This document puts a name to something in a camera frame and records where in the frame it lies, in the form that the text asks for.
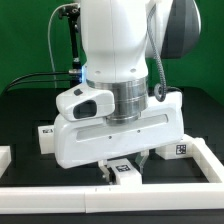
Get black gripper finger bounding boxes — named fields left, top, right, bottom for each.
left=98, top=160, right=110, bottom=182
left=135, top=150, right=149, bottom=173

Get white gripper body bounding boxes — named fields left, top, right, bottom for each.
left=54, top=92, right=184, bottom=168

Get white left fence piece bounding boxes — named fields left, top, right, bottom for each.
left=0, top=146, right=11, bottom=178

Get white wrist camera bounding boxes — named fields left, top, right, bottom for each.
left=56, top=84, right=115, bottom=121

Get white fence wall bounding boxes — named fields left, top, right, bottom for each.
left=0, top=135, right=224, bottom=214

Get black cables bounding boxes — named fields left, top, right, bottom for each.
left=0, top=70, right=73, bottom=96

